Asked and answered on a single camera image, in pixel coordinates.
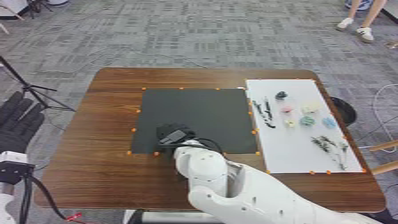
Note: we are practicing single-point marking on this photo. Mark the pale grey bar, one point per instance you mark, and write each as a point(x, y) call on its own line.
point(170, 217)

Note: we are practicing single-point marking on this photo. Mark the dark sprig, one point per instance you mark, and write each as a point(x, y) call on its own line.
point(270, 126)
point(257, 107)
point(266, 106)

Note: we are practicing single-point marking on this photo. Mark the green sprig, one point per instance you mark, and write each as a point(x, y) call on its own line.
point(321, 143)
point(343, 155)

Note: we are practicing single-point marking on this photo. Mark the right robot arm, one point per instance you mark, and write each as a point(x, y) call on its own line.
point(236, 186)

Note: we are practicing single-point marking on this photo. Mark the black round stool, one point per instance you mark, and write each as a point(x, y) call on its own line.
point(344, 110)

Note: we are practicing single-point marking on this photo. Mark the white sheet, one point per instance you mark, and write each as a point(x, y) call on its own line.
point(298, 133)

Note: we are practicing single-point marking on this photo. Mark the dark mat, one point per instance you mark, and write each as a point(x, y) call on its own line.
point(195, 120)

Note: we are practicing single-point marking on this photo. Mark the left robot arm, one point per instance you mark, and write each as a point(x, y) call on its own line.
point(10, 173)

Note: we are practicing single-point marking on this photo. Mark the dark flower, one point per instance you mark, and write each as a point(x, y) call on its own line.
point(280, 95)

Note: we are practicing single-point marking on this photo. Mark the black tripod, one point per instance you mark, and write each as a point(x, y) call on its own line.
point(32, 90)

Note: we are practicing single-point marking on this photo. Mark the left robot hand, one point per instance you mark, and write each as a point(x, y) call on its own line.
point(17, 123)

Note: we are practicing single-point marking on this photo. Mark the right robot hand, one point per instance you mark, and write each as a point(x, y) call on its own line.
point(168, 128)

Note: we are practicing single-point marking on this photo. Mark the person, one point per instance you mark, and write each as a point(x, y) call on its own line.
point(360, 20)

